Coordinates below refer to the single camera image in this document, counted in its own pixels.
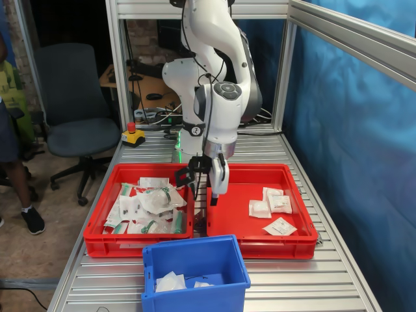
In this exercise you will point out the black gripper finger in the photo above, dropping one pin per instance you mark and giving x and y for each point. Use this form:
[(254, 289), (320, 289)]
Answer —
[(214, 200)]

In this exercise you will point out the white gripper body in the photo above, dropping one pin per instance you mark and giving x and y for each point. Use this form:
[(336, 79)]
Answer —
[(218, 178)]

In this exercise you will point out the clear blister bandage packet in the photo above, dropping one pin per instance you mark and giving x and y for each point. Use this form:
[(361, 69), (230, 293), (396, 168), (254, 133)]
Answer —
[(260, 208)]

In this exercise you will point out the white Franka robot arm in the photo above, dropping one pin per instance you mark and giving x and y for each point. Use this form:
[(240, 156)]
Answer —
[(214, 107)]

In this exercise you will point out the red box with bandages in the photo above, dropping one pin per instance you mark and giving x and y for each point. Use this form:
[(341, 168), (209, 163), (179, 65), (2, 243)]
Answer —
[(234, 221)]

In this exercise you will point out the blue plastic box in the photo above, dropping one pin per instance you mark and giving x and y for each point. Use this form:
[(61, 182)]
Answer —
[(195, 256)]

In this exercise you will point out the red box with medical supplies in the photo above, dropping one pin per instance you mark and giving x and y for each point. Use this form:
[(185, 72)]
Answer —
[(107, 243)]

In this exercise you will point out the green syringe packet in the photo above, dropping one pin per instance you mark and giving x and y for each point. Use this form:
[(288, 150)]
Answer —
[(178, 222)]

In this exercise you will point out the large clear pouch green band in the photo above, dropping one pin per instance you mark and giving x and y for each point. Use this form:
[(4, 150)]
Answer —
[(162, 201)]

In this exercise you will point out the plain white bandage packet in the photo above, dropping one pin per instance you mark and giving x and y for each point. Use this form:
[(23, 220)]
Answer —
[(269, 191)]

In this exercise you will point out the flat white printed pouch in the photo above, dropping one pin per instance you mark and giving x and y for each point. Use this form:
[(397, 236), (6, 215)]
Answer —
[(154, 182)]

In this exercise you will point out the white labelled bandage packet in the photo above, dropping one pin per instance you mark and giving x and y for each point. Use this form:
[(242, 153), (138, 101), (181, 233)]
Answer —
[(281, 204)]

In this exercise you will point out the flat printed bandage packet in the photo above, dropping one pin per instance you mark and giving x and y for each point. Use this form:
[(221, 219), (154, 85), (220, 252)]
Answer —
[(279, 226)]

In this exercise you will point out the small pouch green part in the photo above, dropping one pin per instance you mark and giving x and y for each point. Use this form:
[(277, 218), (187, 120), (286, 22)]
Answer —
[(149, 227)]

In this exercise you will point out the thin black thread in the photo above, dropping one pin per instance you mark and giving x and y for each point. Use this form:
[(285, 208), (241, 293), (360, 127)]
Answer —
[(196, 278)]

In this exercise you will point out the pouch with black connectors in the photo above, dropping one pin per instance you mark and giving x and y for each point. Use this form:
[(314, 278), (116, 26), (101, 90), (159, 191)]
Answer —
[(130, 206)]

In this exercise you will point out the small clear bandage packet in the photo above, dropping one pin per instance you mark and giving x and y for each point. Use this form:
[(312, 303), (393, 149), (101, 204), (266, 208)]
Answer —
[(201, 285)]

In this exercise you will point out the green white paper pouch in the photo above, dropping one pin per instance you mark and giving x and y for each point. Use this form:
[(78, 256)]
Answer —
[(126, 190)]

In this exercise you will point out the large clear bandage packet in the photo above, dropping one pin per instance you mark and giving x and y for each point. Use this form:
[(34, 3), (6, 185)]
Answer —
[(170, 282)]

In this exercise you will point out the yellow emergency stop button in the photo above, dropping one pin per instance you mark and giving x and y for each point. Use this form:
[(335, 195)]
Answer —
[(133, 136)]

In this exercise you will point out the white green striped pouch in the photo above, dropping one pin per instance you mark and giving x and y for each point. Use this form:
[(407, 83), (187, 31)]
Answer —
[(112, 217)]

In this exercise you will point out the black computer mouse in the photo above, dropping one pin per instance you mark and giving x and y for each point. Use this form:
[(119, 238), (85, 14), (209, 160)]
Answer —
[(153, 96)]

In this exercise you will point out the wooden desk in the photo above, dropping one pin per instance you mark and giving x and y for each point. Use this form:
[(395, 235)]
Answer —
[(152, 86)]

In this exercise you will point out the blue curtain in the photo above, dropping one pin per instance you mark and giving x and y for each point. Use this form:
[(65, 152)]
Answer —
[(357, 162), (269, 58)]

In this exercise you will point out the dark grey office chair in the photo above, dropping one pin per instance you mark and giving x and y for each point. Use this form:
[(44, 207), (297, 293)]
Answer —
[(74, 97)]

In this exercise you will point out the black sneaker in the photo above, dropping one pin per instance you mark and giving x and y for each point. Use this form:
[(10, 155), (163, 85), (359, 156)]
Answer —
[(32, 222)]

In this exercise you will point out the aluminium crossbeam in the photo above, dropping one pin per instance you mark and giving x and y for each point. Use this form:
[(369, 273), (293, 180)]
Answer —
[(146, 8)]

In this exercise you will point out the person leg with sneaker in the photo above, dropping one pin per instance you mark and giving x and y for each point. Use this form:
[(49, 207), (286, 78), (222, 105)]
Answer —
[(36, 118)]

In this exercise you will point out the green poster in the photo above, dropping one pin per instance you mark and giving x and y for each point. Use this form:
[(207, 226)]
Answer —
[(13, 84)]

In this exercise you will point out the metal corner bracket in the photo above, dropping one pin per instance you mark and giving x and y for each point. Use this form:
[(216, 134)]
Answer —
[(200, 219)]

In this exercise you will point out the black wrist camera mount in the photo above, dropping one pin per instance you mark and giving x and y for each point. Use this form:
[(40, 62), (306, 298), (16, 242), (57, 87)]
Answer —
[(182, 177)]

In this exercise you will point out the aluminium upright post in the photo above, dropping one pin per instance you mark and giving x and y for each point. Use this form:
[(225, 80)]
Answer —
[(117, 65), (284, 74)]

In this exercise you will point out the aluminium side rail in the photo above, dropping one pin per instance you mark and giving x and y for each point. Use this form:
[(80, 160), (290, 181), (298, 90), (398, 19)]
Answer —
[(351, 35)]

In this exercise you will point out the grey metal post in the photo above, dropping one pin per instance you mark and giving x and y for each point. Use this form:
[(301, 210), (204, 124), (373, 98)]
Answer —
[(27, 48)]

